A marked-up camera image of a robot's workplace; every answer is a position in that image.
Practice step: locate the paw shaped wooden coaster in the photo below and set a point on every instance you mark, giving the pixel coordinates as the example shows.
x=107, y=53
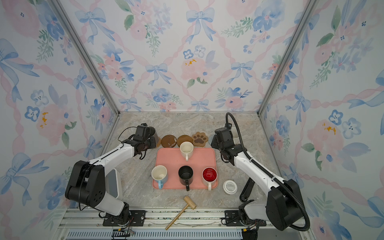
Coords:
x=200, y=139

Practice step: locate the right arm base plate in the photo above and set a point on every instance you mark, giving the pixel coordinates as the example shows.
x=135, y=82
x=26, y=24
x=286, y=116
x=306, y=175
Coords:
x=237, y=218

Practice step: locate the black mug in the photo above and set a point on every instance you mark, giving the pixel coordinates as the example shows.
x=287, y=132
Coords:
x=186, y=176

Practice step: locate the grey blue woven coaster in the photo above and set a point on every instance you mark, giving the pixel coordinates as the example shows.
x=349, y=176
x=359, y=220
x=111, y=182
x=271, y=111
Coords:
x=211, y=138

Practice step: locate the blue handled cream mug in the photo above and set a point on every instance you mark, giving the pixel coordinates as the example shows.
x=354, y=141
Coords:
x=160, y=175

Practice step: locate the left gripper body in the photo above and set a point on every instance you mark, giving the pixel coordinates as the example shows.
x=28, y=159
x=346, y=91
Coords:
x=150, y=143

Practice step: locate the pink tray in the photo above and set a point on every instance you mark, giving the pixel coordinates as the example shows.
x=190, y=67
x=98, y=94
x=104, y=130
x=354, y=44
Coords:
x=173, y=172

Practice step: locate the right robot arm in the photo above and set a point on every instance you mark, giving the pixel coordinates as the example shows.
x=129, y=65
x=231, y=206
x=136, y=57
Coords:
x=284, y=206

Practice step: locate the red interior white mug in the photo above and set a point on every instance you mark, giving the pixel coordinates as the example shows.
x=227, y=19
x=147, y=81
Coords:
x=209, y=177

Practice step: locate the dark brown glossy coaster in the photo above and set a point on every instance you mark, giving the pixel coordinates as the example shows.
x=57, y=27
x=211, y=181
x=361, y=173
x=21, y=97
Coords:
x=169, y=141

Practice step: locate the brown cork round coaster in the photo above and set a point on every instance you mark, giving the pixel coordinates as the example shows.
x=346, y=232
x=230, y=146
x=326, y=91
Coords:
x=184, y=138

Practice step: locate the grey mug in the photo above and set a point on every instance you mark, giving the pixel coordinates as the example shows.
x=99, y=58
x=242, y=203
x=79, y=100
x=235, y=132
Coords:
x=154, y=139

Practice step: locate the black stapler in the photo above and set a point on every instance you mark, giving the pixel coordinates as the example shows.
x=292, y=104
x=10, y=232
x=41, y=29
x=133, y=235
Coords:
x=247, y=190

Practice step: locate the woven rattan coaster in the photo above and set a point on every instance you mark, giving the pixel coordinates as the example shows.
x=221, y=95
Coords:
x=158, y=142

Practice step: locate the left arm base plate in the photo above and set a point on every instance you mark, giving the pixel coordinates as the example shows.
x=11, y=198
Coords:
x=136, y=218

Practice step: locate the white round lidded jar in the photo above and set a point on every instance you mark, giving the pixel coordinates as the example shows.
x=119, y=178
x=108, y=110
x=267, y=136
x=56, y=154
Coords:
x=230, y=187

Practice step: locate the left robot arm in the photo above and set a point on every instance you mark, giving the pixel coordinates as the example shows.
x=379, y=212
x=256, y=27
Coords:
x=87, y=183

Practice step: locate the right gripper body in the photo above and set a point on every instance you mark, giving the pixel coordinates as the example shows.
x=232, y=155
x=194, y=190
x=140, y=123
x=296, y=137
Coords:
x=215, y=145

